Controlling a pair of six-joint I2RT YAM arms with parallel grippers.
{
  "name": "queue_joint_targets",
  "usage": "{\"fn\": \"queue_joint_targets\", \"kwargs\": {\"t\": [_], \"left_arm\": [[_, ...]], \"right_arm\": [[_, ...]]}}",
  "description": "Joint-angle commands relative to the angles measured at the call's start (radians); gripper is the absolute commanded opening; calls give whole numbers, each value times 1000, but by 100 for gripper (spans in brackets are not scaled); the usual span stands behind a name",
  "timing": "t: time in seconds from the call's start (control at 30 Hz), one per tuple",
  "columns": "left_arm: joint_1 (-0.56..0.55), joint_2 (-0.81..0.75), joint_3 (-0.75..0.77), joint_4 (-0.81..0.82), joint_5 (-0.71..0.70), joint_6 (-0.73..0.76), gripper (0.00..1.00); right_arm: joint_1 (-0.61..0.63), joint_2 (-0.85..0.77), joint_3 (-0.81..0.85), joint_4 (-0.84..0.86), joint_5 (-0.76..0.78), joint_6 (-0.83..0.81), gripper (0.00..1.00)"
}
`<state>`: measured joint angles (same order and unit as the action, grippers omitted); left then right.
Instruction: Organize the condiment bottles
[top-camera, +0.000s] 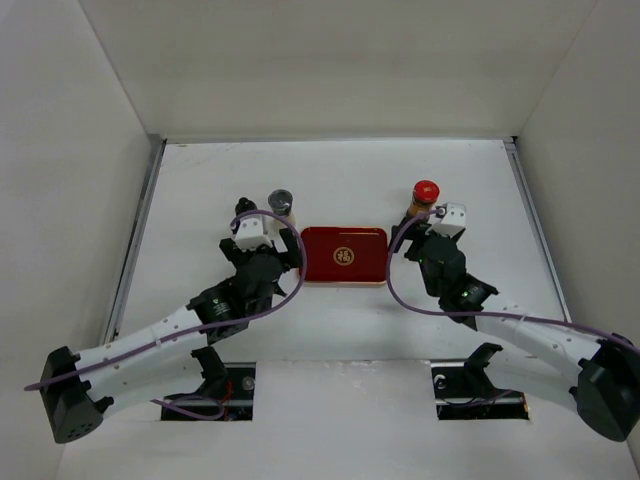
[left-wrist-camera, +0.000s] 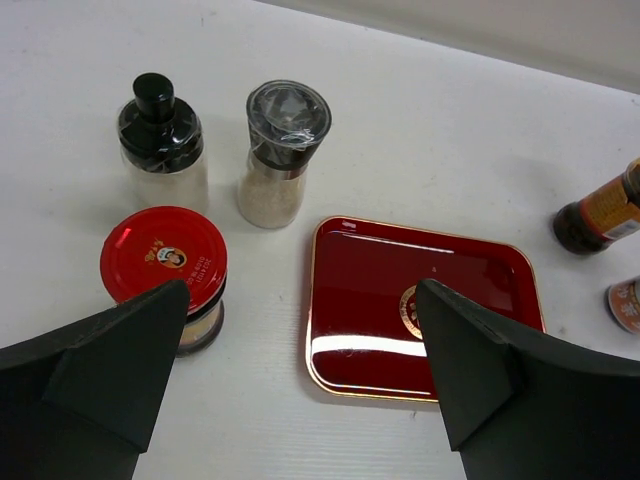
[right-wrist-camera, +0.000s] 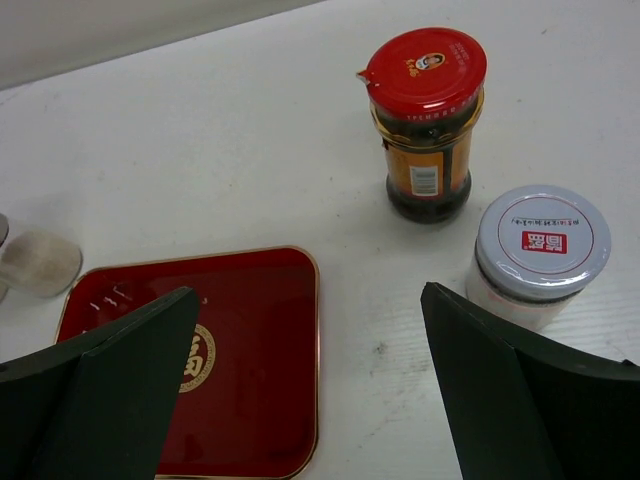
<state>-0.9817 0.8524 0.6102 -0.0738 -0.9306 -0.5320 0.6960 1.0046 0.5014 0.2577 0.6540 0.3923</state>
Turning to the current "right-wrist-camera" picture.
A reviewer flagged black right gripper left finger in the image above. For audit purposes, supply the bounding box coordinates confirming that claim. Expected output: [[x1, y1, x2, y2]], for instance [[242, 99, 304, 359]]
[[1, 287, 199, 479]]

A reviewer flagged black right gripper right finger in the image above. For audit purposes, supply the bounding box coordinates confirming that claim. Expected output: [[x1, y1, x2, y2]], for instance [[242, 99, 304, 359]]
[[421, 282, 639, 479]]

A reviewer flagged clear-cap white shaker bottle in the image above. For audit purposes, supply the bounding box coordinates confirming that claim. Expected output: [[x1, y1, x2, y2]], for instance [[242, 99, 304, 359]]
[[1, 214, 83, 298]]

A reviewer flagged white-lid white jar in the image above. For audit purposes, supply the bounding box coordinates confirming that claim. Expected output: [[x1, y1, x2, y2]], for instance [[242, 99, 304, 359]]
[[465, 185, 612, 330]]

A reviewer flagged red-lid chili sauce jar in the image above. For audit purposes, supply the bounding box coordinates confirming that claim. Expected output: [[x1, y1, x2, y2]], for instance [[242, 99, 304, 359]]
[[357, 27, 488, 224]]

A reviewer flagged red rectangular tray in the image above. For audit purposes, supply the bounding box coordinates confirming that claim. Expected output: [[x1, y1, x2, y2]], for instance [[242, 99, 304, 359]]
[[56, 246, 320, 479]]

